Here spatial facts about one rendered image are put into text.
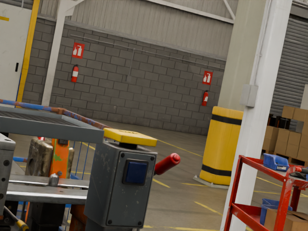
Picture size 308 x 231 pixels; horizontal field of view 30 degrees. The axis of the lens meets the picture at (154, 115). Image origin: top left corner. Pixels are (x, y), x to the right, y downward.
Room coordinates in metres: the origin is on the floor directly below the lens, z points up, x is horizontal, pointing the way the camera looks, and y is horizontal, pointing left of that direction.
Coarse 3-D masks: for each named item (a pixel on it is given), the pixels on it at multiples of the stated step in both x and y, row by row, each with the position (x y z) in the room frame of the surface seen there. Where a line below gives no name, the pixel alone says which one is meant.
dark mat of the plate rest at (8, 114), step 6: (0, 114) 0.74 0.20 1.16; (6, 114) 0.76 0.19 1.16; (12, 114) 0.77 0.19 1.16; (18, 114) 0.79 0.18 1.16; (24, 114) 0.81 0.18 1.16; (36, 120) 0.76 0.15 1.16; (42, 120) 0.77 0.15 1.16; (48, 120) 0.79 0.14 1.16; (54, 120) 0.80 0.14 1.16; (60, 120) 0.82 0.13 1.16; (78, 126) 0.78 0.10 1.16
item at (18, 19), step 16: (0, 16) 8.62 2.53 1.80; (16, 16) 8.73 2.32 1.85; (0, 32) 8.64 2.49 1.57; (16, 32) 8.75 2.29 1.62; (0, 48) 8.66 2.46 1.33; (16, 48) 8.77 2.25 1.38; (0, 64) 8.68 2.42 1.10; (16, 64) 8.77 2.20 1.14; (0, 80) 8.70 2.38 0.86; (16, 80) 8.82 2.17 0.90; (0, 96) 8.72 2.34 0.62
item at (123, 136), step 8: (104, 128) 0.84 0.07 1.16; (112, 136) 0.81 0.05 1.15; (120, 136) 0.79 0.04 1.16; (128, 136) 0.80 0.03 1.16; (136, 136) 0.80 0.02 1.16; (144, 136) 0.83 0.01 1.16; (120, 144) 0.82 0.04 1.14; (128, 144) 0.82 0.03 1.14; (136, 144) 0.81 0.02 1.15; (144, 144) 0.81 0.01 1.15; (152, 144) 0.82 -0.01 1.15
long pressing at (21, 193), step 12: (12, 180) 1.11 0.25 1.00; (24, 180) 1.13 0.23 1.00; (36, 180) 1.16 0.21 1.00; (48, 180) 1.18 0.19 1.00; (60, 180) 1.20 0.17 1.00; (72, 180) 1.23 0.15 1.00; (84, 180) 1.26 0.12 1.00; (12, 192) 1.00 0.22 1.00; (24, 192) 1.01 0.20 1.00; (36, 192) 1.03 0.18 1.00; (48, 192) 1.05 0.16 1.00; (60, 192) 1.08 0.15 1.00; (72, 192) 1.10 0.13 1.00; (84, 192) 1.13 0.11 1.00; (84, 204) 1.07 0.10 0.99
